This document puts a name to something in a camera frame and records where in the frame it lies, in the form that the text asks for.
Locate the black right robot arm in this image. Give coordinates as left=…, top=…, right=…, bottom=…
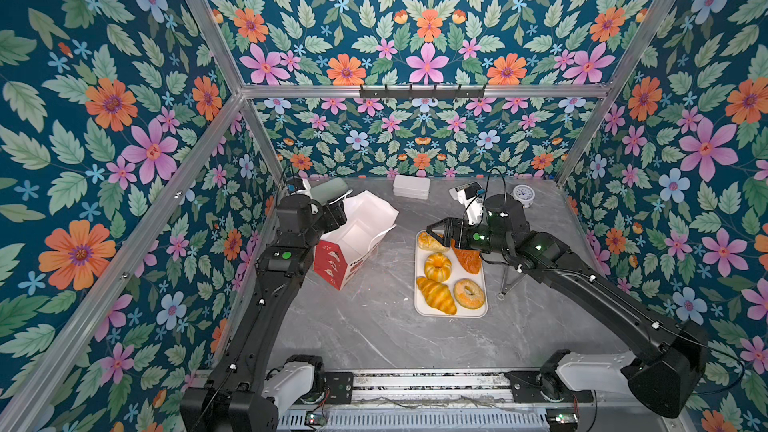
left=426, top=193, right=708, bottom=419

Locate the yellow striped fake croissant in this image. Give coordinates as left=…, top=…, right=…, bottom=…
left=416, top=277, right=457, bottom=315

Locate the orange fake croissant bread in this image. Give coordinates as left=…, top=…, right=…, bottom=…
left=451, top=242, right=483, bottom=275

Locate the fake ring donut bread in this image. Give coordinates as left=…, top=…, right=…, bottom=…
left=453, top=279, right=486, bottom=310

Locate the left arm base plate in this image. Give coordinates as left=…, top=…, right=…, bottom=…
left=313, top=371, right=355, bottom=405

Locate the white remote control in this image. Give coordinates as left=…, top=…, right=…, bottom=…
left=449, top=182, right=485, bottom=203

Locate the mint green case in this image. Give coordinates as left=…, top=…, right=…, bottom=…
left=309, top=177, right=350, bottom=205

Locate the black camera cable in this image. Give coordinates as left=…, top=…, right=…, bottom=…
left=461, top=167, right=510, bottom=223

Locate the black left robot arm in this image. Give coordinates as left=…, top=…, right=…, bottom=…
left=180, top=178, right=350, bottom=431

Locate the white slotted cable duct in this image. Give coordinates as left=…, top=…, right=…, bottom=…
left=277, top=409, right=550, bottom=431

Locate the red white paper bag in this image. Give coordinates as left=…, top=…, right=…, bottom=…
left=313, top=191, right=399, bottom=291

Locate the white rectangular tray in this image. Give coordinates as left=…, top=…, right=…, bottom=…
left=414, top=230, right=489, bottom=319

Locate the white plastic box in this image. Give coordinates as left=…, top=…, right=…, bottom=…
left=393, top=175, right=431, bottom=200

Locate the white round clock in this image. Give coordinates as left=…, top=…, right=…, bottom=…
left=512, top=184, right=536, bottom=208

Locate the yellow green fake bread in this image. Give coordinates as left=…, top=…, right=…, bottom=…
left=423, top=252, right=452, bottom=283

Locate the black hook rail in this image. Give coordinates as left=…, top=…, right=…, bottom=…
left=358, top=84, right=486, bottom=101

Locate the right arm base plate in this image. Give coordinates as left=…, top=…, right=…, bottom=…
left=504, top=370, right=595, bottom=404

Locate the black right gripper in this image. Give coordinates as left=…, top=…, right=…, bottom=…
left=425, top=217, right=512, bottom=258

